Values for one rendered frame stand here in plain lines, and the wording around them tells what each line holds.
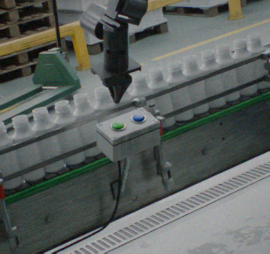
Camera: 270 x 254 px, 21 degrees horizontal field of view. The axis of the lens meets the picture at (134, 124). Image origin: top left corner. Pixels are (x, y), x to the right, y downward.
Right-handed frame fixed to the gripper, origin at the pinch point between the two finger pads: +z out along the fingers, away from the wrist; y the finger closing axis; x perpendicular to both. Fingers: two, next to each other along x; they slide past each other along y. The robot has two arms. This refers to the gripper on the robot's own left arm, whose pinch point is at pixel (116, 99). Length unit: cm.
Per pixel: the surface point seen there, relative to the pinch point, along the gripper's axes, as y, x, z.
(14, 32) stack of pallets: -192, -489, 257
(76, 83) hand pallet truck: -185, -352, 243
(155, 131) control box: -8.7, 4.3, 10.1
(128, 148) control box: -0.5, 4.4, 11.9
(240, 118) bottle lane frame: -46, -5, 26
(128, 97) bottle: -13.0, -14.0, 11.6
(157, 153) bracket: -16.2, -4.6, 25.9
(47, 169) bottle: 13.8, -10.8, 22.3
